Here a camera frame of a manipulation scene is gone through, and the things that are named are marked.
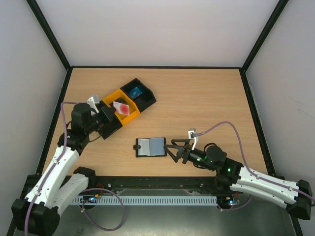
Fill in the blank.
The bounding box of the grey slotted cable duct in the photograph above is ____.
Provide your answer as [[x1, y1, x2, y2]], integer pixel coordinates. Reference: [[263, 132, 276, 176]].
[[70, 196, 217, 206]]

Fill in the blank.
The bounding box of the black cage frame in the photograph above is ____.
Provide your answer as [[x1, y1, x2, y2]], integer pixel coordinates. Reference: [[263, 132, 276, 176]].
[[6, 0, 304, 236]]

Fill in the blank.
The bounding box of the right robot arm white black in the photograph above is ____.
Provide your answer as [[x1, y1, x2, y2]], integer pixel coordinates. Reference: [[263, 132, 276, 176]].
[[164, 139, 314, 220]]

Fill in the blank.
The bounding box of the black leather card holder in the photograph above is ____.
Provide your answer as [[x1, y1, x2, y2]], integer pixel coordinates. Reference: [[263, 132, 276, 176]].
[[133, 137, 167, 158]]

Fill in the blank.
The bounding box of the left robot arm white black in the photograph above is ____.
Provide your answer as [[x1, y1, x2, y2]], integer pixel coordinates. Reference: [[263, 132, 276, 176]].
[[11, 103, 115, 236]]

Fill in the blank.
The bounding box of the black bin right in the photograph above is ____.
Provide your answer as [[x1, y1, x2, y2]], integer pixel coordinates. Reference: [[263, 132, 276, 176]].
[[121, 78, 156, 113]]

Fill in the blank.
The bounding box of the black bin left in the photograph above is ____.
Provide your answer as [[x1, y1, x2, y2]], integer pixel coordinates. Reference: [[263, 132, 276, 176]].
[[98, 116, 123, 140]]

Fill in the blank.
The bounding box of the blue card in bin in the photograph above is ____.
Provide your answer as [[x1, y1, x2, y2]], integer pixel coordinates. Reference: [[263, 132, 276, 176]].
[[128, 87, 143, 99]]

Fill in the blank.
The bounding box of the yellow bin middle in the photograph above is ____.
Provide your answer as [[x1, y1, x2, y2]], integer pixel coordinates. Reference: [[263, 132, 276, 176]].
[[102, 89, 140, 126]]

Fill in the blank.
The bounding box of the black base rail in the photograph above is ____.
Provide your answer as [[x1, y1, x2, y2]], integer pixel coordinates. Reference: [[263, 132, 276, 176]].
[[79, 169, 233, 195]]

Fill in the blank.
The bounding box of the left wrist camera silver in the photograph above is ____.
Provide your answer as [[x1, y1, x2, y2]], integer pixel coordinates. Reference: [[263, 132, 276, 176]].
[[87, 94, 99, 115]]

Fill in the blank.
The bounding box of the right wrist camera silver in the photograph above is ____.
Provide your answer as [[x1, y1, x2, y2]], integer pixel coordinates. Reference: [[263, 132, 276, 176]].
[[188, 128, 198, 150]]

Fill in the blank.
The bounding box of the black bin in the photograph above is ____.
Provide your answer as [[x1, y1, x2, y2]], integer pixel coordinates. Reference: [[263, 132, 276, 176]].
[[121, 78, 156, 113], [98, 116, 123, 140]]

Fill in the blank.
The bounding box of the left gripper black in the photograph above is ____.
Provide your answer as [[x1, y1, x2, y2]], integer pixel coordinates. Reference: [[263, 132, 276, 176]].
[[85, 106, 116, 134]]

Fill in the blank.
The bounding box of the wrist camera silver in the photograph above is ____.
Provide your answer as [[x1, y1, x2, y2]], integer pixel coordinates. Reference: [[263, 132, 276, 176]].
[[87, 94, 99, 115], [188, 128, 198, 150]]

